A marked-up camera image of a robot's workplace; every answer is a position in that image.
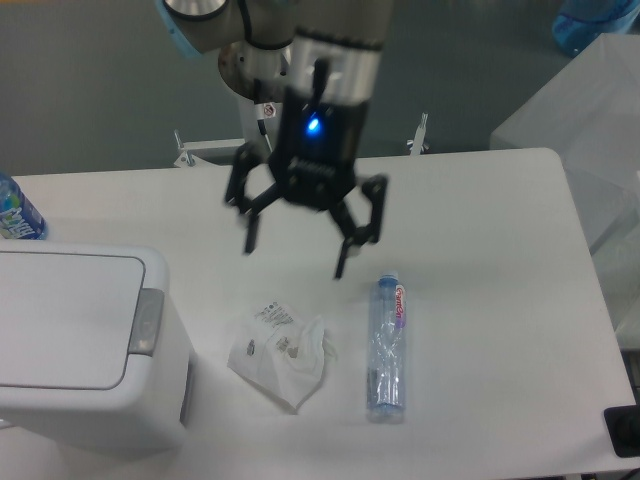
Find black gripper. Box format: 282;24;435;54
224;87;389;280

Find white trash can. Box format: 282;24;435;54
1;240;196;450

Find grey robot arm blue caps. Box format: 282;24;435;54
156;1;394;266

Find metal table clamp right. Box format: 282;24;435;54
406;112;430;156

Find clear plastic water bottle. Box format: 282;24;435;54
366;271;408;424

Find crumpled white plastic wrapper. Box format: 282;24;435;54
227;298;338;414

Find white side table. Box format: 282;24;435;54
489;34;639;351

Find blue labelled bottle left edge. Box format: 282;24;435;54
1;173;48;240

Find blue plastic bag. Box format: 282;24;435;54
551;0;639;58

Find black device at table edge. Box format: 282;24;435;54
604;405;639;458

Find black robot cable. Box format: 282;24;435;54
252;77;277;151

